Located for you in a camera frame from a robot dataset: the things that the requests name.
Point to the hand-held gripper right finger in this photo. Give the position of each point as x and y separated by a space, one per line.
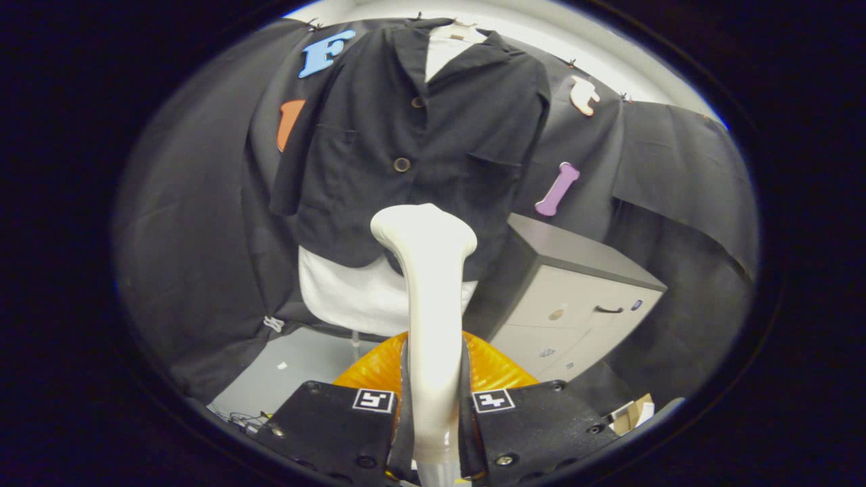
469 439

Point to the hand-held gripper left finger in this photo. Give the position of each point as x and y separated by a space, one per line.
404 439

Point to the white garment steamer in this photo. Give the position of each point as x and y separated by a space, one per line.
433 304

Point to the black blazer jacket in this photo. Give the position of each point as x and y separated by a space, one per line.
446 149

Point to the mannequin stand pole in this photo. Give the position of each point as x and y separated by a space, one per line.
355 345

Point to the white mannequin torso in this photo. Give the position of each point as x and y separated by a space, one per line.
352 297

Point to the cardboard box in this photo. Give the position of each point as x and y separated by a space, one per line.
632 412

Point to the white fabric tie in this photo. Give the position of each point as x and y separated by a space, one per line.
274 325

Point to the grey cabinet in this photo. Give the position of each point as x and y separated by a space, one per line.
575 297

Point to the black backdrop cloth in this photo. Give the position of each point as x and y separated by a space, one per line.
676 203

